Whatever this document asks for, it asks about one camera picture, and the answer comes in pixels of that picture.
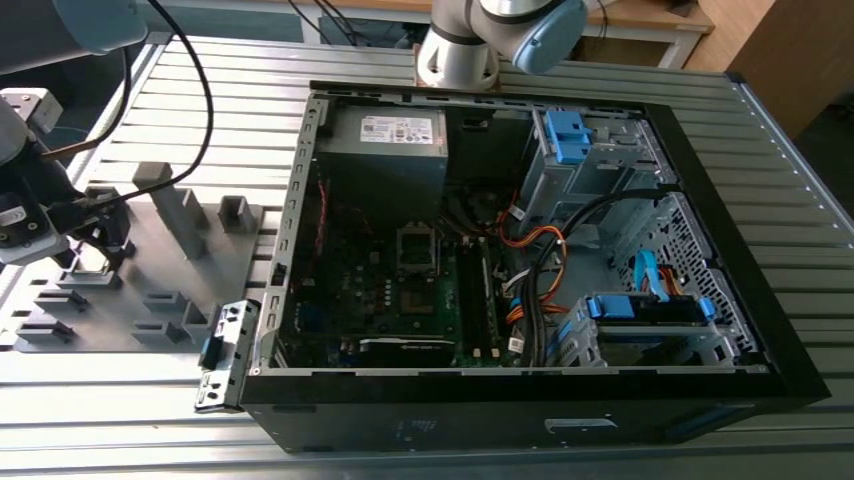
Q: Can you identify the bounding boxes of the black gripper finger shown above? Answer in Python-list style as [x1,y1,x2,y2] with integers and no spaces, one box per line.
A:
[85,199,137,264]
[51,233,85,271]

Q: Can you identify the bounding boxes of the silver square CPU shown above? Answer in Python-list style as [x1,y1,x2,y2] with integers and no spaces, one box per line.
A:
[73,252,113,277]

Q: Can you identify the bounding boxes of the CPU socket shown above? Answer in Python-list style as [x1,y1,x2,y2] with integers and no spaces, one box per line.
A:
[398,278,440,321]

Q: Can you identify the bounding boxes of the grey parts rack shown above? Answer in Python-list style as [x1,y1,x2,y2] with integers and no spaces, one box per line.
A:
[0,162,286,354]

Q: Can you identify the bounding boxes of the green motherboard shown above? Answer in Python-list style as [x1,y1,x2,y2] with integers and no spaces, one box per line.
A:
[276,219,512,370]

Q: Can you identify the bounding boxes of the grey power supply unit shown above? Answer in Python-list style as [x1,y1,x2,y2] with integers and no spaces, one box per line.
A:
[311,105,450,224]

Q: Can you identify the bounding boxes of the black graphics card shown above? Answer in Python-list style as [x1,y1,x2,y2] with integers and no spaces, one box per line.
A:
[358,335,459,369]

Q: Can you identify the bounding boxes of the black RAM slot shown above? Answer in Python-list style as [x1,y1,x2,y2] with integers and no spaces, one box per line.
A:
[479,238,503,359]
[462,237,486,359]

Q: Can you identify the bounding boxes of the black PC case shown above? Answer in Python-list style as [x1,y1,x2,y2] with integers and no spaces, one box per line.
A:
[237,78,834,455]

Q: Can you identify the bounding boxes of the blue plastic drive latch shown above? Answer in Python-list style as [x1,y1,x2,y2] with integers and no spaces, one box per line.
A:
[543,109,595,165]

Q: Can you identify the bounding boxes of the silver metal drive cage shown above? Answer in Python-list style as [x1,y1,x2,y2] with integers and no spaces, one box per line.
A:
[519,107,679,236]

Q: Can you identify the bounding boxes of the hard disk in blue carrier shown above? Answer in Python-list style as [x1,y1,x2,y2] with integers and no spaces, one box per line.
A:
[584,293,719,329]

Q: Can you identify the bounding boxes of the silver metal disk bay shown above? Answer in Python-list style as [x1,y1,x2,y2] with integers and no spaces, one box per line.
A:
[543,292,762,370]

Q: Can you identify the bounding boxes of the wooden cabinet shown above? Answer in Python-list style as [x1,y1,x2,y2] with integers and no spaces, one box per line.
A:
[683,0,854,139]

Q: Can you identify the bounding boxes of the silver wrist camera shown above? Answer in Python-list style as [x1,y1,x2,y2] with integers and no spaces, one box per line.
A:
[0,192,73,266]

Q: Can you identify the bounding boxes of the metal expansion slot bracket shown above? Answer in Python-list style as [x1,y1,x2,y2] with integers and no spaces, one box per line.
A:
[192,297,263,414]

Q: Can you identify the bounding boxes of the blue bracket latch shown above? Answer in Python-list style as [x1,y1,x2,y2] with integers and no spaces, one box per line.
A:
[199,335,225,371]

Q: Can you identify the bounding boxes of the thin red wire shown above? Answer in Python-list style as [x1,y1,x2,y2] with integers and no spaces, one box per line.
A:
[316,175,331,254]

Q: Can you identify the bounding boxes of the orange wire bundle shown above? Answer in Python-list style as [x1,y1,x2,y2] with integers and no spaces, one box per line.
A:
[499,225,570,327]

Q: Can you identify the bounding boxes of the thick black cable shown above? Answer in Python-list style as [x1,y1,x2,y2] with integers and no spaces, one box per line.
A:
[516,187,683,370]

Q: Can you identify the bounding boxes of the blue plastic bay rail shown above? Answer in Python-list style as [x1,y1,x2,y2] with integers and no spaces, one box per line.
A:
[555,312,579,354]

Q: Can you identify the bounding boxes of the blue flat data wire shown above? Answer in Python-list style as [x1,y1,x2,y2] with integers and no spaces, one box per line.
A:
[636,249,672,304]

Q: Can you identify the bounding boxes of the orange yellow power wires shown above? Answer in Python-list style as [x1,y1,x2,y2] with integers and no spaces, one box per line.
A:
[656,267,686,300]

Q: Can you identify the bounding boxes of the wooden desk white frame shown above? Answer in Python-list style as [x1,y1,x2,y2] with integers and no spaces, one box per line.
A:
[579,0,717,70]

